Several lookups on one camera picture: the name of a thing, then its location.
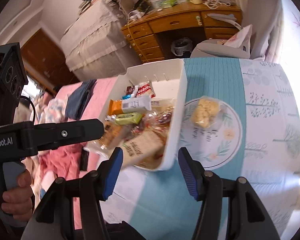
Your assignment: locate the black trash bin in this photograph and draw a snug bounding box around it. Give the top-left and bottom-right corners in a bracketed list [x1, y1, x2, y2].
[171, 37, 193, 58]

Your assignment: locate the dark blue folded clothing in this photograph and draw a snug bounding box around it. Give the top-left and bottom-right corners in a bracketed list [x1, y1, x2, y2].
[65, 79, 97, 121]

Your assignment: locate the grey office chair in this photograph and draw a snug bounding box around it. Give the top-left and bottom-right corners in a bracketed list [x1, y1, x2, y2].
[190, 0, 282, 61]

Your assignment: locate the dark red snack packet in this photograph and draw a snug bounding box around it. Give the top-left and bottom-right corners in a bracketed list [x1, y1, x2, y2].
[126, 85, 138, 97]

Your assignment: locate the green snack packet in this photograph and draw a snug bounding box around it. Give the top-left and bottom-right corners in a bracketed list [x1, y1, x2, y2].
[115, 112, 143, 125]

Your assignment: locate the white plastic storage bin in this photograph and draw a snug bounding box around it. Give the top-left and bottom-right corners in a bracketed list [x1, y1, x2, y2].
[85, 59, 187, 171]

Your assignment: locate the lace-covered cabinet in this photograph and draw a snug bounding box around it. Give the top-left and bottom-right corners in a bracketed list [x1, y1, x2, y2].
[61, 0, 141, 81]

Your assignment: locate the teal floral tablecloth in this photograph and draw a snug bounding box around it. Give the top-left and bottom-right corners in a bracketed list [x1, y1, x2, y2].
[101, 58, 300, 239]

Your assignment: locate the orange white protein bar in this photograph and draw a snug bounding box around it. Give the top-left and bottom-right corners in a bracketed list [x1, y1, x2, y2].
[108, 96, 152, 115]

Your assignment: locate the floral curtain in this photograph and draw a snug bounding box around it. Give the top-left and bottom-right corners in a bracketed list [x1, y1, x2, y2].
[264, 0, 300, 81]

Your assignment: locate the black cable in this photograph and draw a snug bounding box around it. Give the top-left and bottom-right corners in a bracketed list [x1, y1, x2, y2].
[20, 95, 37, 126]

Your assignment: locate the red white snack packet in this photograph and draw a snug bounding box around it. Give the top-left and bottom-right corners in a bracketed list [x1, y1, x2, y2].
[136, 81, 155, 98]

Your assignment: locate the wooden desk with drawers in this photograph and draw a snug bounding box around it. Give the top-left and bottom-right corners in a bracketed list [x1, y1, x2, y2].
[121, 3, 242, 63]

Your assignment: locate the person's left hand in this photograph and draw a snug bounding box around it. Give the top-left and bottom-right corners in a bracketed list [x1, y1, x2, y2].
[0, 170, 33, 222]

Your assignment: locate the large bread snack package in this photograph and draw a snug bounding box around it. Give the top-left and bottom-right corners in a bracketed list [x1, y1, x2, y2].
[120, 130, 164, 168]

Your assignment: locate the brown wooden door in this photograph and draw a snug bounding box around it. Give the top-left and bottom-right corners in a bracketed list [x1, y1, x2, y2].
[21, 29, 79, 95]

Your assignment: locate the pink bed blanket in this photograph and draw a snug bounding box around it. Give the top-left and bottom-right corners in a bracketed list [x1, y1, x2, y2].
[24, 77, 116, 205]

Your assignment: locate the clear-wrapped rice cracker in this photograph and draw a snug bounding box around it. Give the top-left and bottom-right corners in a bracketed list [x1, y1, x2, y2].
[191, 98, 221, 129]

